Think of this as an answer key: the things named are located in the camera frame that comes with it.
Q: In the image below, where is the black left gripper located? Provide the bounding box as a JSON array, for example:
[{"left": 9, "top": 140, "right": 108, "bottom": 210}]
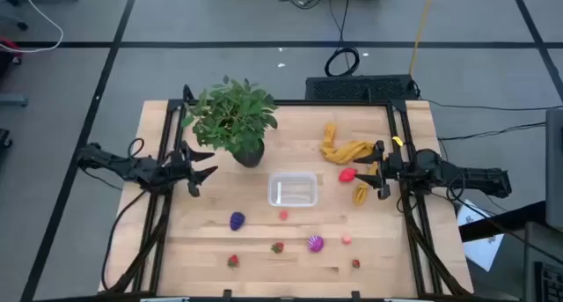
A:
[{"left": 165, "top": 138, "right": 220, "bottom": 199}]

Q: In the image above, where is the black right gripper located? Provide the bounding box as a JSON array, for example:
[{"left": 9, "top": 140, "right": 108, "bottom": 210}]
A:
[{"left": 353, "top": 138, "right": 405, "bottom": 202}]

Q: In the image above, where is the purple blackberry toy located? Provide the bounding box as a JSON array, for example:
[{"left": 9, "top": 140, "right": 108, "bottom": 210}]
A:
[{"left": 229, "top": 211, "right": 246, "bottom": 232}]

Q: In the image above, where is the purple white striped onion toy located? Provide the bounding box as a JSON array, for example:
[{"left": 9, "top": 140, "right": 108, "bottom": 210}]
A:
[{"left": 307, "top": 234, "right": 325, "bottom": 254}]

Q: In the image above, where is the yellow cloth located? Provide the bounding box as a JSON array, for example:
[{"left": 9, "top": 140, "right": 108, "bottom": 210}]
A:
[{"left": 319, "top": 122, "right": 389, "bottom": 207}]

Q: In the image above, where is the green plant in black pot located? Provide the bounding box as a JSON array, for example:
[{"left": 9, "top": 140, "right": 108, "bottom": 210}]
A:
[{"left": 181, "top": 75, "right": 280, "bottom": 169}]

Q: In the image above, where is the clear plastic food container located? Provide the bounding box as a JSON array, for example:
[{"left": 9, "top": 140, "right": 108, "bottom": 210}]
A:
[{"left": 267, "top": 171, "right": 319, "bottom": 208}]

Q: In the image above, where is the black computer case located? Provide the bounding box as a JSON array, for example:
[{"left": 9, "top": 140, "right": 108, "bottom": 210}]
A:
[{"left": 304, "top": 74, "right": 419, "bottom": 103}]

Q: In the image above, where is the brown stick in pot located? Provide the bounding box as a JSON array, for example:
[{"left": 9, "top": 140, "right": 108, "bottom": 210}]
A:
[{"left": 99, "top": 85, "right": 474, "bottom": 302}]

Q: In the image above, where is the white paper sheet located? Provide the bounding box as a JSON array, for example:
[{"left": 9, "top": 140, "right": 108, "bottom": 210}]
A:
[{"left": 457, "top": 199, "right": 505, "bottom": 272}]

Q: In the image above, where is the dark side desk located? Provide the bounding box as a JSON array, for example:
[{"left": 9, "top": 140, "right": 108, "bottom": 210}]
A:
[{"left": 458, "top": 199, "right": 563, "bottom": 302}]

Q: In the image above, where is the grey monitor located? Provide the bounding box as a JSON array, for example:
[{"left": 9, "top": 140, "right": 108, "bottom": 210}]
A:
[{"left": 545, "top": 107, "right": 563, "bottom": 231}]

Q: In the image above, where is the black keyboard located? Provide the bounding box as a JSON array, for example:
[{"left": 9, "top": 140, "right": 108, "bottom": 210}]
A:
[{"left": 534, "top": 261, "right": 563, "bottom": 302}]

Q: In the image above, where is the red bag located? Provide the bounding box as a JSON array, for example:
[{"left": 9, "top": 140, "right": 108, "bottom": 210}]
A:
[{"left": 0, "top": 36, "right": 23, "bottom": 66}]

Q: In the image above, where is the black hanging cable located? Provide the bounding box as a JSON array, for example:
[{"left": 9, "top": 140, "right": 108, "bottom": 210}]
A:
[{"left": 324, "top": 0, "right": 361, "bottom": 77}]

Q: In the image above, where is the yellow hanging cable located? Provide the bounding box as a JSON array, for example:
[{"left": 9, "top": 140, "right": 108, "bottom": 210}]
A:
[{"left": 408, "top": 0, "right": 437, "bottom": 78}]

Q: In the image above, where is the white cable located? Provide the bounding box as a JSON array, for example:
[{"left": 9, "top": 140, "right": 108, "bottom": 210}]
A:
[{"left": 0, "top": 0, "right": 65, "bottom": 55}]

